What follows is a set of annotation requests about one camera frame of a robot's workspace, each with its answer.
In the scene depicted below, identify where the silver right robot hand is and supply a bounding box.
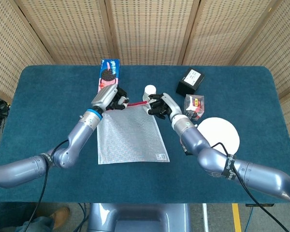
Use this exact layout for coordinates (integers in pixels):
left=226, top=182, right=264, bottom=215
left=146, top=93, right=183, bottom=120

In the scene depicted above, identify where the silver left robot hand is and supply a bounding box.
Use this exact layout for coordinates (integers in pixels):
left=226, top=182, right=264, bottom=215
left=90, top=84, right=130, bottom=113

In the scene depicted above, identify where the silver zip pouch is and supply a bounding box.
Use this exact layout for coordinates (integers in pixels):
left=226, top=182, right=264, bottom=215
left=96, top=101, right=171, bottom=165

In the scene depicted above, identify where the clear plastic toy box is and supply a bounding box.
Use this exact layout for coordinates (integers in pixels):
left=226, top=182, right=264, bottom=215
left=183, top=94, right=205, bottom=122

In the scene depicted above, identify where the blue pink cookie box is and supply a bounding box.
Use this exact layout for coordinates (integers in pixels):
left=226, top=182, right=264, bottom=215
left=97, top=59, right=121, bottom=94

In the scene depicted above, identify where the white paper cup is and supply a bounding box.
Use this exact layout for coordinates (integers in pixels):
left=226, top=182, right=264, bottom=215
left=142, top=84, right=157, bottom=102

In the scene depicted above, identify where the black cardboard box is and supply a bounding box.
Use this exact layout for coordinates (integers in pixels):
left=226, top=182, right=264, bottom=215
left=175, top=68, right=205, bottom=95

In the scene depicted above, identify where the white round plate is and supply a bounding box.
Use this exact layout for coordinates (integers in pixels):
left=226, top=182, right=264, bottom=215
left=197, top=117, right=240, bottom=155

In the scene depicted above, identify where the blue table mat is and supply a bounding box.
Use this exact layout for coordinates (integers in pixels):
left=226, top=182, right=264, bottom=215
left=0, top=64, right=290, bottom=204

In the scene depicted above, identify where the woven bamboo folding screen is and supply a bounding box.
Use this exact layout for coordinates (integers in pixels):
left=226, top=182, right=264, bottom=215
left=0, top=0, right=290, bottom=136

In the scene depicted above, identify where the grey robot torso base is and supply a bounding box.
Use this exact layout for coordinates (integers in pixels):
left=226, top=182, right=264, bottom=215
left=87, top=203, right=191, bottom=232

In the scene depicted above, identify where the brown shoe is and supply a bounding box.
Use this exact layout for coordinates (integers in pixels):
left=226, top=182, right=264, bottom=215
left=49, top=205, right=71, bottom=231

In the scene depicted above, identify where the blue jeans leg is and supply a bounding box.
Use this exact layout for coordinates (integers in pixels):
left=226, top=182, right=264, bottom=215
left=14, top=216, right=55, bottom=232

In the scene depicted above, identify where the black left arm strap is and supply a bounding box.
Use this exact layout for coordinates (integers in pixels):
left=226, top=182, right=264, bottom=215
left=40, top=152, right=55, bottom=168

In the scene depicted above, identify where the black arm strap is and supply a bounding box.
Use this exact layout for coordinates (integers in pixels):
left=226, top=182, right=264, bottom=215
left=40, top=152, right=55, bottom=168
left=221, top=153, right=237, bottom=180

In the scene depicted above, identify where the black right arm strap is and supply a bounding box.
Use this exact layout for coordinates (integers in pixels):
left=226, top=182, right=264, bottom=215
left=221, top=153, right=237, bottom=180

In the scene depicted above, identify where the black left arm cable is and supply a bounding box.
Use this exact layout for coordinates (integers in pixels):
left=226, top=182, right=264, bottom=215
left=29, top=139, right=71, bottom=232

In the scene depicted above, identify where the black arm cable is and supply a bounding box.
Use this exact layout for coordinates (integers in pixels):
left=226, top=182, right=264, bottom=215
left=29, top=139, right=71, bottom=232
left=180, top=142, right=290, bottom=232

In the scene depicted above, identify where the blue floor cable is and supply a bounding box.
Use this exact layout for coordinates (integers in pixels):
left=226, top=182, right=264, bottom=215
left=77, top=203, right=88, bottom=225

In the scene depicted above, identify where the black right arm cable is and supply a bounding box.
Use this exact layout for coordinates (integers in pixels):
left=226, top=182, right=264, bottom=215
left=180, top=142, right=290, bottom=232

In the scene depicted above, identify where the blue hanging cable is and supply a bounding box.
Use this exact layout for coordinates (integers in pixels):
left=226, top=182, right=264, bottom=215
left=248, top=206, right=255, bottom=232

